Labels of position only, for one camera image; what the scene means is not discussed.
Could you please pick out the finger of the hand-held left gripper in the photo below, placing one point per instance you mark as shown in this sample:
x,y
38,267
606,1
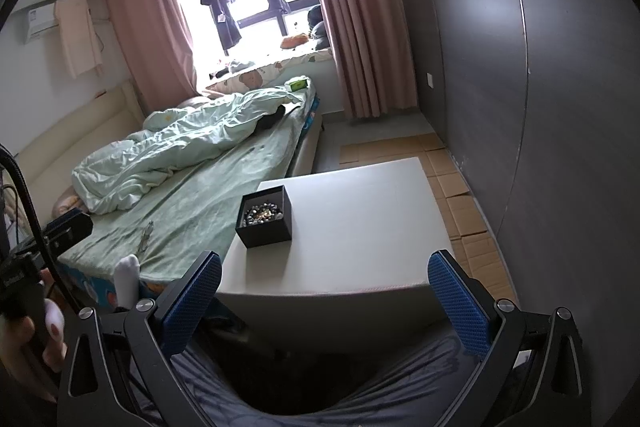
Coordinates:
x,y
70,229

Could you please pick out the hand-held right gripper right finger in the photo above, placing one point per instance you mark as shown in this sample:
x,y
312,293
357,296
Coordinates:
x,y
457,307

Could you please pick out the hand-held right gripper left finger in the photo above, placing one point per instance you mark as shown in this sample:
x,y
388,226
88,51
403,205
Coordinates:
x,y
195,302

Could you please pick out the black jewelry box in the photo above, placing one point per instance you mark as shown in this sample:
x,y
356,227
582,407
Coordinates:
x,y
267,232

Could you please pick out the person's left hand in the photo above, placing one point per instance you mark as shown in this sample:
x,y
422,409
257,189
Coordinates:
x,y
55,327

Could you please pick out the pink pillow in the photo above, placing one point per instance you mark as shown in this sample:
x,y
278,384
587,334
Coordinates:
x,y
67,202

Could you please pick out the person's white socked foot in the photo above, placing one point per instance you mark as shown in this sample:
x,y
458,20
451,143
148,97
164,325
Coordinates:
x,y
127,277

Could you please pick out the eyeglasses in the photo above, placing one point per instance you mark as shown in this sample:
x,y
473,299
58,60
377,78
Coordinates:
x,y
146,237

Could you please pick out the bed with green sheet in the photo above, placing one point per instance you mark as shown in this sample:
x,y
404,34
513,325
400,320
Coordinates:
x,y
65,137

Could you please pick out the flattened cardboard sheets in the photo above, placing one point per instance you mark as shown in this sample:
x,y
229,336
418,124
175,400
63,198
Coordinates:
x,y
460,207

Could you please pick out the white low table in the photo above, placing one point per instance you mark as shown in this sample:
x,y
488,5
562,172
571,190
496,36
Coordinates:
x,y
350,227

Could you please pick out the person's legs in dark pants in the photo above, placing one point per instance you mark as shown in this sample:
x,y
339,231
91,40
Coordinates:
x,y
300,387

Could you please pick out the green duvet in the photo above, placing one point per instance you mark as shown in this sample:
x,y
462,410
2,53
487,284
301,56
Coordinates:
x,y
200,132

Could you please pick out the beige hanging towel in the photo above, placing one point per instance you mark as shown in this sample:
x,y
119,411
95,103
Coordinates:
x,y
77,37

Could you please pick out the black cloth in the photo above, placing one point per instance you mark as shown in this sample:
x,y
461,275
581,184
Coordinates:
x,y
270,118

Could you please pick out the white air conditioner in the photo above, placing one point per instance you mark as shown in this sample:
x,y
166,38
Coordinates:
x,y
42,21

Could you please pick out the pink curtain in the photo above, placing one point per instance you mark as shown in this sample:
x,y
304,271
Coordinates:
x,y
155,27
370,17

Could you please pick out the printed window seat cushion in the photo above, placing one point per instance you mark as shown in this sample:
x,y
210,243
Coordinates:
x,y
260,74

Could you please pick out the green box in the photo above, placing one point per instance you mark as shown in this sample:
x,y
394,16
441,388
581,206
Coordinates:
x,y
297,84

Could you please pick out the orange plush toy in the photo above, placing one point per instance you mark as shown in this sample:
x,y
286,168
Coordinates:
x,y
294,41

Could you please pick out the dark pillow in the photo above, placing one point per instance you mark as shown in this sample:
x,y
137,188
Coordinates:
x,y
318,27

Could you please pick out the white wall socket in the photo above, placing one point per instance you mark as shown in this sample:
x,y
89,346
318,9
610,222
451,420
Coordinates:
x,y
430,80

